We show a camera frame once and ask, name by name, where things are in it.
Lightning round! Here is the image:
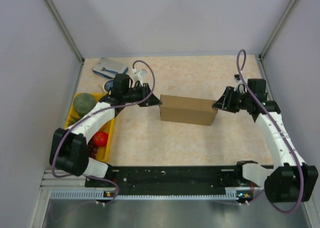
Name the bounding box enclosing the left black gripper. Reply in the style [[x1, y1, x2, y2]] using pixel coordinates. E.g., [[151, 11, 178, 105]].
[[123, 83, 162, 107]]

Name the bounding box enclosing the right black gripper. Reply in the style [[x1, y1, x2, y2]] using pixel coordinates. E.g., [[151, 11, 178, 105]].
[[212, 87, 252, 114]]

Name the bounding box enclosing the brown cardboard box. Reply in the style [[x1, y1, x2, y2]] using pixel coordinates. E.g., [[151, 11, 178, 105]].
[[159, 95, 218, 126]]

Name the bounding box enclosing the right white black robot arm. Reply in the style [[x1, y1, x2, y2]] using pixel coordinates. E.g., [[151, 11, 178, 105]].
[[213, 75, 319, 203]]

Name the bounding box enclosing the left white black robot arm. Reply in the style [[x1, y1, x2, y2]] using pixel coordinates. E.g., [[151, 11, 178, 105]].
[[49, 74, 161, 186]]

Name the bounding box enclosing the blue razor package box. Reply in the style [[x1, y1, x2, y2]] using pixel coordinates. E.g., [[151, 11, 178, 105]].
[[92, 58, 129, 79]]

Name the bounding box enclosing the blue tape roll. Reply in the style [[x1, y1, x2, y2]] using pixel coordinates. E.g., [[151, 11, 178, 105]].
[[102, 79, 114, 93]]

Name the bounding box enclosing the red tomato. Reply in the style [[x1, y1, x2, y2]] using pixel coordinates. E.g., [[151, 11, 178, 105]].
[[93, 131, 109, 147]]

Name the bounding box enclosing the green cantaloupe melon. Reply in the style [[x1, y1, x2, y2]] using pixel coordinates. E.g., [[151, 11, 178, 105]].
[[73, 93, 96, 117]]

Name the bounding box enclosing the yellow plastic tray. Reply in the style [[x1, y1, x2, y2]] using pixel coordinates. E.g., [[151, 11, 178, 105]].
[[64, 93, 115, 162]]

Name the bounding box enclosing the purple grape bunch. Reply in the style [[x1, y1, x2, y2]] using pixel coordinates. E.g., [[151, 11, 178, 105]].
[[87, 140, 98, 159]]

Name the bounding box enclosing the orange toy pineapple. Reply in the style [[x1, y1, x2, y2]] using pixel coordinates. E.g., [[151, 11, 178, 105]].
[[69, 116, 81, 125]]

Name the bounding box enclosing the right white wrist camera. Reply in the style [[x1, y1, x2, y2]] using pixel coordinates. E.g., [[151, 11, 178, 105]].
[[234, 74, 247, 94]]

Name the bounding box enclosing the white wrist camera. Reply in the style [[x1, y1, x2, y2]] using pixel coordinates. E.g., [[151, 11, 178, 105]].
[[132, 68, 148, 85], [234, 74, 247, 94]]

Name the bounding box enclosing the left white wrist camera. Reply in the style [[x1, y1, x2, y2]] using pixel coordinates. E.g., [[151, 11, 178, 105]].
[[132, 68, 148, 85]]

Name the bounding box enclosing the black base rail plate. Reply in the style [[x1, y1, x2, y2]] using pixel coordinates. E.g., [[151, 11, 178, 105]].
[[84, 165, 266, 195]]

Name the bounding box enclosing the white slotted cable duct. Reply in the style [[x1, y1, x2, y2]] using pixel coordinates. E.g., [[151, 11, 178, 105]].
[[50, 188, 253, 201]]

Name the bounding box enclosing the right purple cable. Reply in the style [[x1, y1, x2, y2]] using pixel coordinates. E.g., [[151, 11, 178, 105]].
[[236, 49, 305, 214]]

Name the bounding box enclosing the right aluminium frame post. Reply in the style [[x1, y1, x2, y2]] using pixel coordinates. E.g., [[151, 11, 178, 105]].
[[259, 0, 299, 62]]

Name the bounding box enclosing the aluminium frame post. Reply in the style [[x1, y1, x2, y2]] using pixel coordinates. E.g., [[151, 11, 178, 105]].
[[259, 0, 299, 62], [43, 0, 85, 64]]

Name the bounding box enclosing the left aluminium frame post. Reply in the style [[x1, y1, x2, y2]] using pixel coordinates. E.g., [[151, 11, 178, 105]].
[[43, 0, 85, 64]]

